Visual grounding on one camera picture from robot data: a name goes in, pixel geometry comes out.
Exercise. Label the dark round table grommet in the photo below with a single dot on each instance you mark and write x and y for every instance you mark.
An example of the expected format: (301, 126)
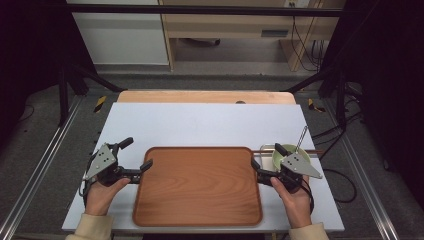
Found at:
(240, 102)

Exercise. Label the metal spoon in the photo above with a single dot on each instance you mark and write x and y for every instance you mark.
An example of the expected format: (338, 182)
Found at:
(301, 137)

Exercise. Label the white cabinet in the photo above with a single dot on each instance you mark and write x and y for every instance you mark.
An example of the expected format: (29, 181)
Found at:
(123, 36)

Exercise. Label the white table board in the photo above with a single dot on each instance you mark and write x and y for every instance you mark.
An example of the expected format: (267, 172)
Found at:
(200, 123)

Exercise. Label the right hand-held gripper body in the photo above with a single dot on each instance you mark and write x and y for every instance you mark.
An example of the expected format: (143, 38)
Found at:
(298, 165)

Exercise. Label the brown wooden serving tray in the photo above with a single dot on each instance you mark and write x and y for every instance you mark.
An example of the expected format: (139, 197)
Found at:
(196, 186)

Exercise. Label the yellow black tape marker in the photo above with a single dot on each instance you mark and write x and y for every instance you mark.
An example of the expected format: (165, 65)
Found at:
(313, 105)
(100, 104)

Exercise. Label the person's left hand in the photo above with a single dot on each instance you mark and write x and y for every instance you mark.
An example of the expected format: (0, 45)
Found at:
(100, 198)

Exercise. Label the black curtain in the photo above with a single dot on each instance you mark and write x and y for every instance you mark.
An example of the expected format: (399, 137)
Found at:
(30, 50)
(390, 83)

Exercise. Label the aluminium floor rail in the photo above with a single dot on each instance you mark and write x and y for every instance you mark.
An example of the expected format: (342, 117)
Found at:
(40, 163)
(363, 173)

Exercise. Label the wooden table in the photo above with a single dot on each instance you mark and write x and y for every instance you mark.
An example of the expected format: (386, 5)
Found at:
(186, 97)

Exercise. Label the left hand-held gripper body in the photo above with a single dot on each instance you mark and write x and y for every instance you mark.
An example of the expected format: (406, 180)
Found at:
(101, 161)

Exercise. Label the light wooden desk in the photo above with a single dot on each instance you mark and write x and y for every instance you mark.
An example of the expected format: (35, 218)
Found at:
(230, 23)

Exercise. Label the green bowl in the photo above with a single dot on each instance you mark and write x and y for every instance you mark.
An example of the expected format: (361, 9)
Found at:
(276, 162)

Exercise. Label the black metal stand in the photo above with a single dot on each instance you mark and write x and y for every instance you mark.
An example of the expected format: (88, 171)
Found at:
(63, 93)
(340, 96)

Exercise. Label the black horizontal bar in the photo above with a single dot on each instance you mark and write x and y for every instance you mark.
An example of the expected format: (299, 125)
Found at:
(200, 9)

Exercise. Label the person's right hand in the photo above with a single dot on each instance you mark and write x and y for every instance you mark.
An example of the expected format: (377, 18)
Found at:
(296, 206)

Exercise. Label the white square metal tray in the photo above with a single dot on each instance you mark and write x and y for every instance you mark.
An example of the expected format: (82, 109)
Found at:
(266, 162)

